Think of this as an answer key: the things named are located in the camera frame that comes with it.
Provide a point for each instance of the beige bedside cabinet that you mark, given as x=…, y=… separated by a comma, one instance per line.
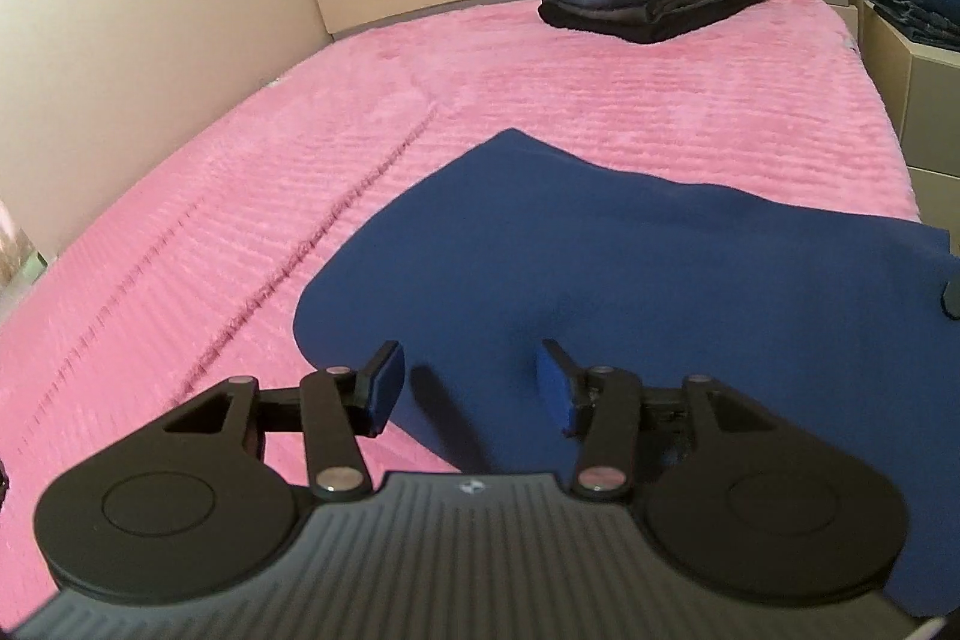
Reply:
x=919, y=85

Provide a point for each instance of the pink bed blanket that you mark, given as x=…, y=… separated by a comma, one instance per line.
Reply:
x=193, y=276

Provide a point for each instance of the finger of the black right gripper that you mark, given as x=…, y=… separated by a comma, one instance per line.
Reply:
x=950, y=298

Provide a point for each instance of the light window curtain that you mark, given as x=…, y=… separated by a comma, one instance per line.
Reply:
x=18, y=257

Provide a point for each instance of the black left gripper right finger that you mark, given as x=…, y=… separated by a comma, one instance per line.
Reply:
x=731, y=495

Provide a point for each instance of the navy blue garment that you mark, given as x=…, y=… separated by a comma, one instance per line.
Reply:
x=832, y=320

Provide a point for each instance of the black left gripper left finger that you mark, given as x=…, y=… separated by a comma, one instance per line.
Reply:
x=216, y=489

